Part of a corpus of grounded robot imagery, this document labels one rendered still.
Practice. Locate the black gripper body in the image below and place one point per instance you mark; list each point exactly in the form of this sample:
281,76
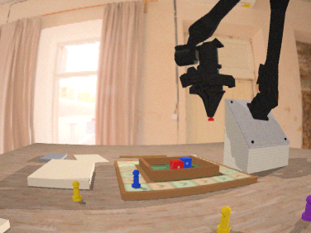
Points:
215,79

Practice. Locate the blue pawn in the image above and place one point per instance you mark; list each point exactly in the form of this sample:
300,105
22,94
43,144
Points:
136,179

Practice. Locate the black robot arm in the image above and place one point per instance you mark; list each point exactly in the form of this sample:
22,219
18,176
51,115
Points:
204,27

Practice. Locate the yellow pawn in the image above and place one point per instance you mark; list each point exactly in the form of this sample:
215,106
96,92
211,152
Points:
76,197
224,227

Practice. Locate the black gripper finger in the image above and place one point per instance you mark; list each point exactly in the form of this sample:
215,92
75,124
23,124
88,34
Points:
214,97
205,101

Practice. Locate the blue die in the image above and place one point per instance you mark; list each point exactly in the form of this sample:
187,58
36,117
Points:
187,162

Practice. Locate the purple pawn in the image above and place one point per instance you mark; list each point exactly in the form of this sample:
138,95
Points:
306,216

